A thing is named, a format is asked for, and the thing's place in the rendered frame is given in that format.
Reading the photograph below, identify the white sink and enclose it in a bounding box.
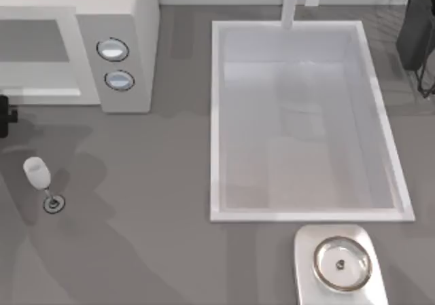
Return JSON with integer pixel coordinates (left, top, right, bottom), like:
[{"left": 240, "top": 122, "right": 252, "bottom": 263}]
[{"left": 209, "top": 20, "right": 416, "bottom": 223}]

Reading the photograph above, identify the round silver microwave knob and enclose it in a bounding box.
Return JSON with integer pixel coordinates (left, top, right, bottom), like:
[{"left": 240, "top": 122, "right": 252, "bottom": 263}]
[
  {"left": 96, "top": 37, "right": 131, "bottom": 62},
  {"left": 103, "top": 69, "right": 136, "bottom": 92}
]

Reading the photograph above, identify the pale microwave oven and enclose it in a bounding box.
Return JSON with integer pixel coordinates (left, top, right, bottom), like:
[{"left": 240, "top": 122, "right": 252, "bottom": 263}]
[{"left": 0, "top": 0, "right": 160, "bottom": 115}]

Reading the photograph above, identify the pale grey rounded tray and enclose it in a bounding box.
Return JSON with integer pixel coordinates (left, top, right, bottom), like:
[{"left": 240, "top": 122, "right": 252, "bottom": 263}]
[{"left": 293, "top": 223, "right": 389, "bottom": 305}]

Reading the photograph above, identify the tall white tap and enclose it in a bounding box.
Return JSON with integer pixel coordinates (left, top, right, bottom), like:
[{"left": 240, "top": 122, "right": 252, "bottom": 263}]
[{"left": 280, "top": 0, "right": 303, "bottom": 31}]

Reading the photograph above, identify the clear glass bowl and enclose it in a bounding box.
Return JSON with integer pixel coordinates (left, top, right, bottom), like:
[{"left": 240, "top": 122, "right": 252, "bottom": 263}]
[{"left": 313, "top": 236, "right": 373, "bottom": 290}]

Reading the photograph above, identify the clear wine glass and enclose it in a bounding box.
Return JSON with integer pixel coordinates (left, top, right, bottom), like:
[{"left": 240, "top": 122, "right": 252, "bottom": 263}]
[{"left": 22, "top": 156, "right": 67, "bottom": 214}]

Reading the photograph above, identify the pale microwave door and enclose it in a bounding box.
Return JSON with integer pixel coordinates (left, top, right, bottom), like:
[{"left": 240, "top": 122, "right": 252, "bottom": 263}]
[{"left": 0, "top": 6, "right": 102, "bottom": 107}]

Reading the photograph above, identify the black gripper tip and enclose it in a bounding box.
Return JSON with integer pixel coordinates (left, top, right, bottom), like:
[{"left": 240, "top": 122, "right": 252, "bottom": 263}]
[{"left": 0, "top": 94, "right": 19, "bottom": 139}]

